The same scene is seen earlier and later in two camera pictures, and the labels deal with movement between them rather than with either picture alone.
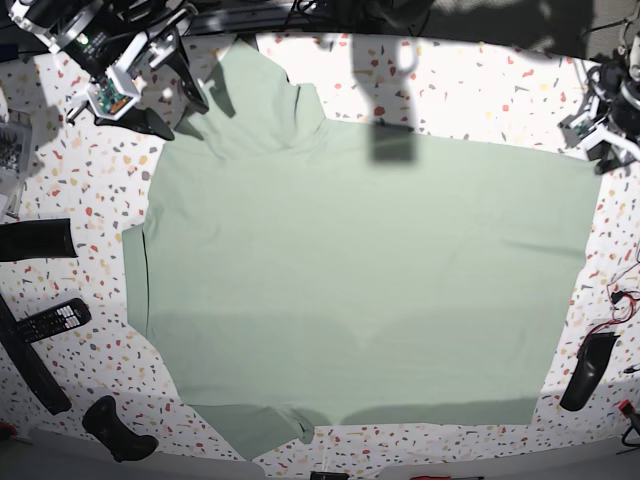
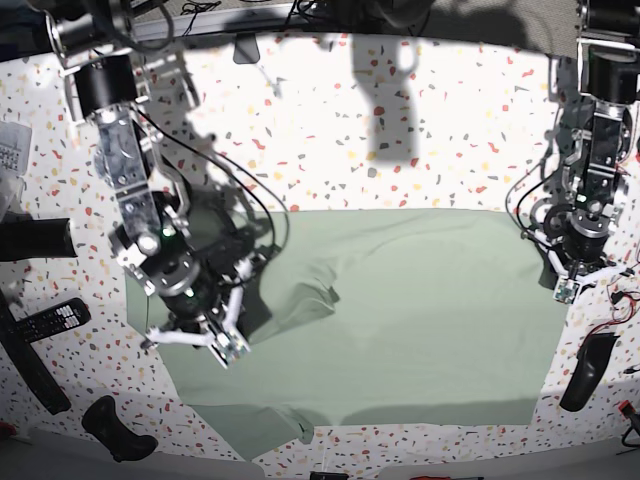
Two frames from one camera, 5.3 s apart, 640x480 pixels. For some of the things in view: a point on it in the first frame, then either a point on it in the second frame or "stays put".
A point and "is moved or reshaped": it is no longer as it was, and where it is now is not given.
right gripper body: (610, 132) → (575, 242)
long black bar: (29, 365) stays put
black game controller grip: (102, 422) stays put
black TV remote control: (50, 321) stays put
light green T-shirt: (299, 274) is moved or reshaped
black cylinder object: (35, 239) stays put
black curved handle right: (592, 356) stays put
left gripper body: (126, 46) → (201, 301)
